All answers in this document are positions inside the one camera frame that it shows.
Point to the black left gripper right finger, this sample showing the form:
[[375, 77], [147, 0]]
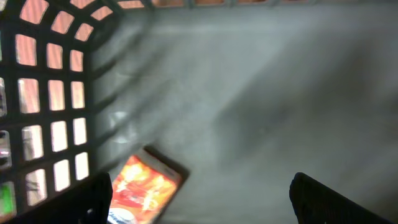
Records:
[[315, 203]]

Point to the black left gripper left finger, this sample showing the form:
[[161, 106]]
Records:
[[87, 202]]

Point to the small orange box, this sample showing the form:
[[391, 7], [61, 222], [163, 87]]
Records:
[[144, 188]]

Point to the dark grey plastic basket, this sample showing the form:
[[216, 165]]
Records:
[[241, 97]]

